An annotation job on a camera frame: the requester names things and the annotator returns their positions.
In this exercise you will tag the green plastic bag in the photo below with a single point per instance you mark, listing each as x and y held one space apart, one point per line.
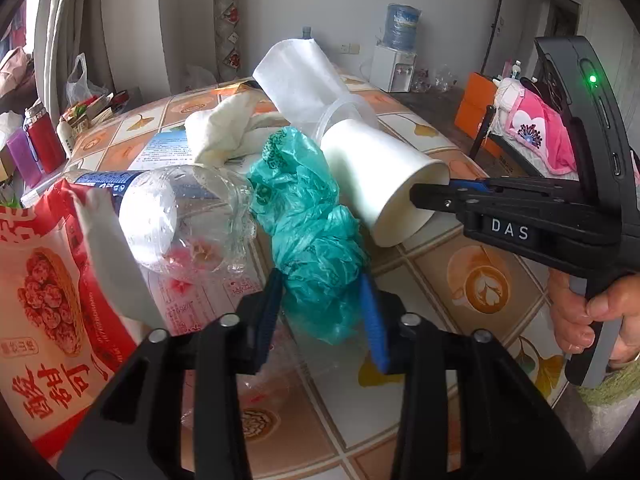
305 225

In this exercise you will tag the orange box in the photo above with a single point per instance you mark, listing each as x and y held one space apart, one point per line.
475 105

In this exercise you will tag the white plastic bag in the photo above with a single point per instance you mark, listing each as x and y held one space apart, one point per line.
82 85

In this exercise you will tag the clear plastic bottle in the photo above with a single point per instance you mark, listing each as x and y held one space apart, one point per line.
200 220

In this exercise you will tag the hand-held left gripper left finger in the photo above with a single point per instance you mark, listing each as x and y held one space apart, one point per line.
272 310

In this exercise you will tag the person's right hand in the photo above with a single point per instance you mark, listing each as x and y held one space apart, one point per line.
565 315

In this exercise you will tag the printed tablecloth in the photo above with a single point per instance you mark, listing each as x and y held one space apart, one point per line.
480 280

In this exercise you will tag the red snack bag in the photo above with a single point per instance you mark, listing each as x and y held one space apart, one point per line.
45 360

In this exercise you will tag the translucent plastic bag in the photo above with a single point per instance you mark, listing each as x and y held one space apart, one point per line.
197 77

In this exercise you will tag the colourful snack packets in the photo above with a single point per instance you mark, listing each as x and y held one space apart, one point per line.
90 110

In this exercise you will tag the white water dispenser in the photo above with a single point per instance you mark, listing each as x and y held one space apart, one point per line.
390 67

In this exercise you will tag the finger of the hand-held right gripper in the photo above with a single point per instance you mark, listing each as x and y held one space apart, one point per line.
470 186
435 199

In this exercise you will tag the blue white leaflet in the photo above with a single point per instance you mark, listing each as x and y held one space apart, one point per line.
160 152

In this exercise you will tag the wall socket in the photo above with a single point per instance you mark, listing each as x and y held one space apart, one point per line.
350 49

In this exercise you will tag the crumpled cream cloth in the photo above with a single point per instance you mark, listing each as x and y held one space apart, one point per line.
220 130

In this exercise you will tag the heap of clear plastic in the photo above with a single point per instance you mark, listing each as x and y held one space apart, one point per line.
435 80

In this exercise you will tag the purple box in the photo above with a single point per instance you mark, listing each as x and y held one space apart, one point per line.
25 157

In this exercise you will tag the blue water jug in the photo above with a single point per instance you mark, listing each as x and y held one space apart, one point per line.
307 33
402 27

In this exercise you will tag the pink floral blanket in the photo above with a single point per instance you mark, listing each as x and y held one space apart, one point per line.
535 125

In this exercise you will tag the white curtain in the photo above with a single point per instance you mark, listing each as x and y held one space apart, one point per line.
65 20

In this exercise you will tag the small white bottle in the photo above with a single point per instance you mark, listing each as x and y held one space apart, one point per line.
65 136
515 70

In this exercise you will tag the large white paper towel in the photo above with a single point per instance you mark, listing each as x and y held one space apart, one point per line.
300 80

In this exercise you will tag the black metal frame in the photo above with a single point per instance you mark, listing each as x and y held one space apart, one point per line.
480 132

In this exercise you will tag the white paper cup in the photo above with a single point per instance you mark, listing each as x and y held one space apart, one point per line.
370 170

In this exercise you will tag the floral rolled mat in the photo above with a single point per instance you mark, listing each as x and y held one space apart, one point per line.
227 35

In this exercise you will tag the white tissue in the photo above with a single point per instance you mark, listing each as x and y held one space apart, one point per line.
115 260

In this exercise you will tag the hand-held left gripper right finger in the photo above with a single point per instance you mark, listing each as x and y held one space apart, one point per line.
374 325

